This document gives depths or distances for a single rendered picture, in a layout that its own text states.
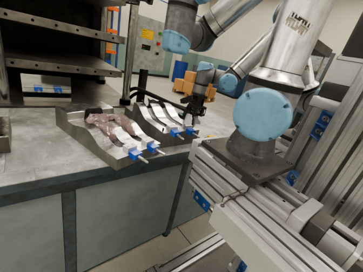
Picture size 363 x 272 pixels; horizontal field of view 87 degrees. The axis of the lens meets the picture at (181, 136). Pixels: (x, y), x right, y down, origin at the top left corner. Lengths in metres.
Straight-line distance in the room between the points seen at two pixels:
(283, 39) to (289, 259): 0.44
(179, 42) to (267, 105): 0.26
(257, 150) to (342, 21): 7.18
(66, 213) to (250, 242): 0.78
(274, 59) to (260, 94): 0.07
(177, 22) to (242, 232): 0.51
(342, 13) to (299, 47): 7.31
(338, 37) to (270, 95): 7.18
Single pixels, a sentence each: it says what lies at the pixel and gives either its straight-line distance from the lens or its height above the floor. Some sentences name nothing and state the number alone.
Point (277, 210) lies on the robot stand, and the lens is 0.59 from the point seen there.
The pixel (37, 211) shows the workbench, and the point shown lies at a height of 0.61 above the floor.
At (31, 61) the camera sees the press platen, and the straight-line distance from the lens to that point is 1.56.
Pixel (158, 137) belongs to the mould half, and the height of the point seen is 0.84.
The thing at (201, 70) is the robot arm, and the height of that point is 1.22.
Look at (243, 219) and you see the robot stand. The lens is 0.54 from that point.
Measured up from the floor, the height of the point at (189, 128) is 0.90.
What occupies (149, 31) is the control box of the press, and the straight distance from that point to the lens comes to 1.80.
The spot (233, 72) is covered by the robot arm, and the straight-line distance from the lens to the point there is 0.87.
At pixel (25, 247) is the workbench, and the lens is 1.12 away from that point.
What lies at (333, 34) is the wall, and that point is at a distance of 7.63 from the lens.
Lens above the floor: 1.29
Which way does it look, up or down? 24 degrees down
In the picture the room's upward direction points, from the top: 13 degrees clockwise
